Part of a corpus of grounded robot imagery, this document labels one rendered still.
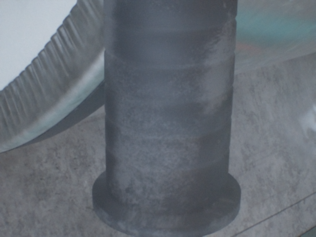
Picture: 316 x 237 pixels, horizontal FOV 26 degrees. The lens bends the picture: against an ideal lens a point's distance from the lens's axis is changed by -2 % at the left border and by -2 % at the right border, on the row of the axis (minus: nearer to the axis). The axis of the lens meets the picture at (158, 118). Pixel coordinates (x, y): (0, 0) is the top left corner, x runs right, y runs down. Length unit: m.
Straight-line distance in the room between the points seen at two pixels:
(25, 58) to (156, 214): 0.36
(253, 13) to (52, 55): 0.16
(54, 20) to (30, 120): 0.09
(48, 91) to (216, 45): 0.35
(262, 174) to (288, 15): 1.43
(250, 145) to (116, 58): 1.82
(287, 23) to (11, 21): 0.25
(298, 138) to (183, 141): 1.99
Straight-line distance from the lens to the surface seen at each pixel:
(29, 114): 0.54
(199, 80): 0.17
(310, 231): 2.17
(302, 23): 0.65
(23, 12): 0.52
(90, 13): 0.45
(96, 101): 0.51
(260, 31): 0.60
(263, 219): 2.01
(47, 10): 0.49
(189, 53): 0.16
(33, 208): 1.54
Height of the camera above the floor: 1.36
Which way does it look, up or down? 50 degrees down
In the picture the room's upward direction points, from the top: 78 degrees clockwise
